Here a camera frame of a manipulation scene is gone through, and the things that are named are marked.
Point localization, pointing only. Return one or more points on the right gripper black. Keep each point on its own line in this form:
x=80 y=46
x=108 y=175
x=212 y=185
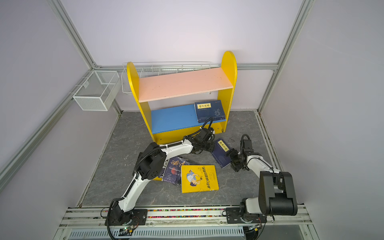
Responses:
x=231 y=154

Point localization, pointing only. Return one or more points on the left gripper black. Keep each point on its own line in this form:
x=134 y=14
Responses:
x=212 y=143

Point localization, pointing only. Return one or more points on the navy book yellow label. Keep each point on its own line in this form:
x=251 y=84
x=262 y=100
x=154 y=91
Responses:
x=220 y=150
x=214 y=121
x=206 y=110

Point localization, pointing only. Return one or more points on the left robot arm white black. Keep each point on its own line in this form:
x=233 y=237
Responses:
x=150 y=164

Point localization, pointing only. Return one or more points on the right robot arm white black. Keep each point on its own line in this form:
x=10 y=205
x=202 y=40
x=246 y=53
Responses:
x=277 y=196

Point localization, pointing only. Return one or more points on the yellow shelf with pink and blue boards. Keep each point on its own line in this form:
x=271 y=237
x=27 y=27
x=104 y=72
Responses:
x=172 y=124

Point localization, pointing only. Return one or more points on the yellow cartoon cover book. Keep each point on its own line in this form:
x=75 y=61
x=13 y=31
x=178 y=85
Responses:
x=199 y=178

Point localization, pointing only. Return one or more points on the dark purple book red circle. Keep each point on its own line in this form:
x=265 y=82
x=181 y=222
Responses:
x=172 y=173

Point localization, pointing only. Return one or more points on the white mesh box basket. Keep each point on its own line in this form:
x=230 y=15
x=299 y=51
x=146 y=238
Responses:
x=98 y=91

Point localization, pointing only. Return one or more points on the white vent grille panel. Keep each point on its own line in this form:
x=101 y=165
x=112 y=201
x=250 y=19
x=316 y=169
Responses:
x=157 y=233

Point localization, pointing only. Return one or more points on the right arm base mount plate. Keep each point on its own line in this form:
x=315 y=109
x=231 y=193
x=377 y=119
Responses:
x=240 y=215

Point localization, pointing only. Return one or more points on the aluminium rail with colourful strip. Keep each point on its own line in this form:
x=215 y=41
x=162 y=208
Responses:
x=156 y=217

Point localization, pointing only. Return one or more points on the white wire rack basket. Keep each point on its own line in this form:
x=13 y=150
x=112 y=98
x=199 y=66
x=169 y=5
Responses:
x=152 y=69

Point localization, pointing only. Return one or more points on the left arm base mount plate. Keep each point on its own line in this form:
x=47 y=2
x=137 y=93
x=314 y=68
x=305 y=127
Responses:
x=131 y=218

